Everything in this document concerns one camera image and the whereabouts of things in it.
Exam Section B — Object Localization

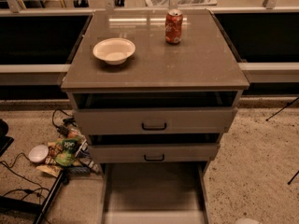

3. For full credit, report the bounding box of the red soda can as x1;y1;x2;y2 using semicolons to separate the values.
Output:
165;9;183;45

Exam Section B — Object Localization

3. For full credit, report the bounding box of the grey drawer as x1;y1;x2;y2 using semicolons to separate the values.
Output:
70;91;240;136
99;162;211;224
89;133;220;163

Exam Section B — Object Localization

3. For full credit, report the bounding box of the black stand base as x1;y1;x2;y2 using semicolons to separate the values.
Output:
0;170;68;224

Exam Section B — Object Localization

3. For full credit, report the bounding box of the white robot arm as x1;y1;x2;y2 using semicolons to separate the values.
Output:
235;217;262;224

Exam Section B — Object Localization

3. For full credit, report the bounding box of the green snack bag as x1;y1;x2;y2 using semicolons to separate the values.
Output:
55;138;79;167

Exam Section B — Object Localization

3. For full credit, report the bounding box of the grey drawer cabinet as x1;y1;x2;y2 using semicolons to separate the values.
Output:
60;8;250;173

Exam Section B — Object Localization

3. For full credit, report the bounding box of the black floor cable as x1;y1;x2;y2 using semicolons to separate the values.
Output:
0;152;52;203

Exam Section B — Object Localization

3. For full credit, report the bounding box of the yellow snack packet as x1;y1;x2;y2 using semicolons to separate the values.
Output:
36;165;62;177

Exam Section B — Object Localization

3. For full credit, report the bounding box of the white bowl on cabinet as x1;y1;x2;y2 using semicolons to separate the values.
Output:
93;38;135;65

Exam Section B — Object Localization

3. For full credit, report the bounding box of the white bowl on floor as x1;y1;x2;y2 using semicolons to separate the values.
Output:
28;145;49;163

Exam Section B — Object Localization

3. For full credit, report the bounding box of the black power adapter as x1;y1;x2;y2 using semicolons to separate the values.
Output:
57;126;69;136

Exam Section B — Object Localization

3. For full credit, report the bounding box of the black tripod leg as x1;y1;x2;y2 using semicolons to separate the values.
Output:
287;171;299;185

